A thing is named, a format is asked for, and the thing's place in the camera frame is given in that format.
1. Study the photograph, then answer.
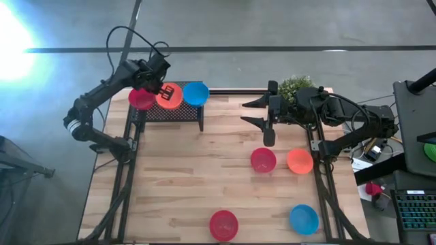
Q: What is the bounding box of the small black white adapter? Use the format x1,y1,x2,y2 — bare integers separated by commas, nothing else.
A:
364,144,384,163

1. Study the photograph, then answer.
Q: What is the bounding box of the red mini plastic bowl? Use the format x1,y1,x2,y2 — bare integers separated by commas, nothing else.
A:
250,147,277,174
208,210,239,242
128,87,157,111

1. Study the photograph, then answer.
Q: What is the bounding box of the black monitor pole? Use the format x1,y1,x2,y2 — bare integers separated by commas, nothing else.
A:
407,67,436,95

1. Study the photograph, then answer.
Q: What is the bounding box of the backlit laptop keyboard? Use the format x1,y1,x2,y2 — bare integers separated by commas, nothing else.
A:
390,189,436,243

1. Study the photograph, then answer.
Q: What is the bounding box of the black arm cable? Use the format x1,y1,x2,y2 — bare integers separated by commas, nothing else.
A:
105,25,171,81
316,93,373,137

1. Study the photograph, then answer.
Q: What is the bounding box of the blue mini plastic bowl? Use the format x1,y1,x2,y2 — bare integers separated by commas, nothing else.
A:
289,203,320,236
182,81,210,108

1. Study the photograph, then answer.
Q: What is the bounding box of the black horizontal rail bar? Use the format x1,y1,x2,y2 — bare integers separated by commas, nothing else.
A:
204,88,270,95

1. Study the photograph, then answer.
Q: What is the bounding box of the small red object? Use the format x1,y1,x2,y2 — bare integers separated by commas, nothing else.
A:
364,182,385,197

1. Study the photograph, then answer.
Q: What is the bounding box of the dark grey side table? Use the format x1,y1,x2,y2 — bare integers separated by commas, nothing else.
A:
0,135,56,180

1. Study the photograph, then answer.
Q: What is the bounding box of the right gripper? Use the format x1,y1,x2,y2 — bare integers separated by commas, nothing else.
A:
240,80,296,148

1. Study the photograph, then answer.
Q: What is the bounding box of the green round object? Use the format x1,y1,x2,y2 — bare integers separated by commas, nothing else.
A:
423,142,436,163

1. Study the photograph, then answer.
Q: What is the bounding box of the orange mini plastic bowl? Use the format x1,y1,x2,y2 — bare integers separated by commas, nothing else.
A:
286,148,314,175
155,82,184,110

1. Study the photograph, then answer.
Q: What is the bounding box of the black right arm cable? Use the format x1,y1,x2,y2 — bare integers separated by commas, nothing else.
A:
316,93,373,137

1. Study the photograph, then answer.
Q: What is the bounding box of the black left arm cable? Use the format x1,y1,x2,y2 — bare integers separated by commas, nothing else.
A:
105,25,171,81

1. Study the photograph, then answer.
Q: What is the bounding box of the black desk beam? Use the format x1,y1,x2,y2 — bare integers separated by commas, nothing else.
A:
354,152,409,186

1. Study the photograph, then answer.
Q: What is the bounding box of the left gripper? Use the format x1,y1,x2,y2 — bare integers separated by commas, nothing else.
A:
137,52,176,101

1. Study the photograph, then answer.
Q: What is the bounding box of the grey laptop lid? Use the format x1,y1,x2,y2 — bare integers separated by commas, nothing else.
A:
392,80,436,178

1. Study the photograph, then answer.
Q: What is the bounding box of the black perforated metal shelf rack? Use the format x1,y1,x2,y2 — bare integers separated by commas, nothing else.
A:
131,80,205,133

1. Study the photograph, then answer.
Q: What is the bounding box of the white paper sheet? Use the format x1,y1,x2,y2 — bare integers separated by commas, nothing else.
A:
349,157,374,173

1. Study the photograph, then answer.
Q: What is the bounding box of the small green potted plant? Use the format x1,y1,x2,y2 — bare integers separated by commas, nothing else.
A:
278,75,316,103

